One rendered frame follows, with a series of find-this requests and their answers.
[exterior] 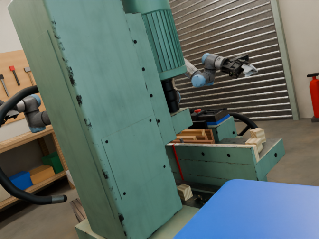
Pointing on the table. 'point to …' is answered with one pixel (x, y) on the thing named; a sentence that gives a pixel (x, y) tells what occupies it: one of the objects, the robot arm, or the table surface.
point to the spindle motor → (160, 35)
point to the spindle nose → (170, 95)
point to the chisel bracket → (181, 120)
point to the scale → (206, 145)
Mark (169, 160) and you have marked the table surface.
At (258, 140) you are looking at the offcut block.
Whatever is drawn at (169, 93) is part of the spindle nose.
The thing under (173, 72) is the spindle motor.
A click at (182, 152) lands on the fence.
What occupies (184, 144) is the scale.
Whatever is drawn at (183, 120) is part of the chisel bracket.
